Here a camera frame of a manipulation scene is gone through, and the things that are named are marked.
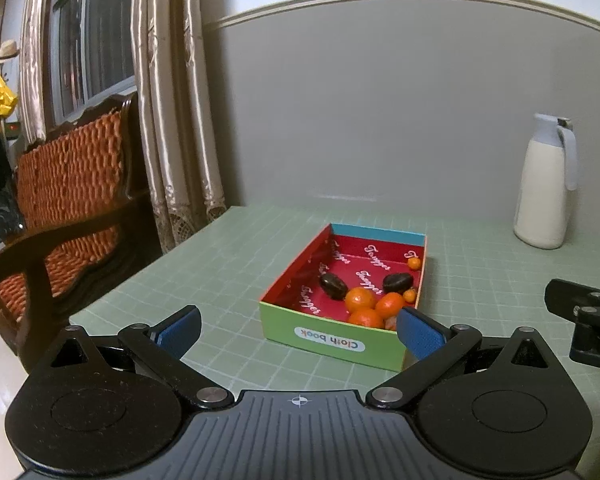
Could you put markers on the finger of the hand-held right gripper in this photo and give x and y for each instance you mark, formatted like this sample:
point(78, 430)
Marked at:
point(562, 297)

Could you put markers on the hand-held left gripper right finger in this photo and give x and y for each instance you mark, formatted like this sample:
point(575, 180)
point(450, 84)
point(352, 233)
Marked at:
point(420, 332)

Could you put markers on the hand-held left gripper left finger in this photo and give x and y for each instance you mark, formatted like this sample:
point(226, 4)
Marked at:
point(177, 332)

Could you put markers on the red-orange wrinkled fruit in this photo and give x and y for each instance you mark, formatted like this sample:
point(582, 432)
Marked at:
point(391, 324)

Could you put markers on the orange mandarin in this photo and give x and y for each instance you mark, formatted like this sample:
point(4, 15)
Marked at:
point(365, 318)
point(390, 305)
point(358, 299)

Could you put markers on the dark brown passion fruit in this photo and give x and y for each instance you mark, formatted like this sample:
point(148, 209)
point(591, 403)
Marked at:
point(333, 286)
point(397, 282)

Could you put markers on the small orange kumquat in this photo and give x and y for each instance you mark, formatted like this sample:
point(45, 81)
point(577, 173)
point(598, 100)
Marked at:
point(414, 262)

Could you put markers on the colourful cardboard box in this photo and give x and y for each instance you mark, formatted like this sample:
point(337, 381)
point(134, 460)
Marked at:
point(325, 340)

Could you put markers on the green grid table cover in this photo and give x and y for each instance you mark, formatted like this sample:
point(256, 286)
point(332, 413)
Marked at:
point(230, 270)

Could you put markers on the white jug with grey lid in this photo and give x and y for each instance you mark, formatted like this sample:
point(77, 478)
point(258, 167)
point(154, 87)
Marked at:
point(540, 185)

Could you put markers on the wooden chair with orange weave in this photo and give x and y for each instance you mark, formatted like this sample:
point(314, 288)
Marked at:
point(70, 200)

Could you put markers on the beige satin curtain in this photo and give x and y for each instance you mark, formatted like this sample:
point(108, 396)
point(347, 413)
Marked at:
point(180, 110)
point(35, 50)

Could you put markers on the yellow bag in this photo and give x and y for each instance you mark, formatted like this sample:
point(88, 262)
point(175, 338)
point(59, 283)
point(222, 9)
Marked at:
point(2, 97)

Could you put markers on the window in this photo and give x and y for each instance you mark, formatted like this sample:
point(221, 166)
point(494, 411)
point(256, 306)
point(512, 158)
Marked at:
point(92, 35)

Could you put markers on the straw hat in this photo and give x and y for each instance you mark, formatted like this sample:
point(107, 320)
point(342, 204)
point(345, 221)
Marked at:
point(6, 52)

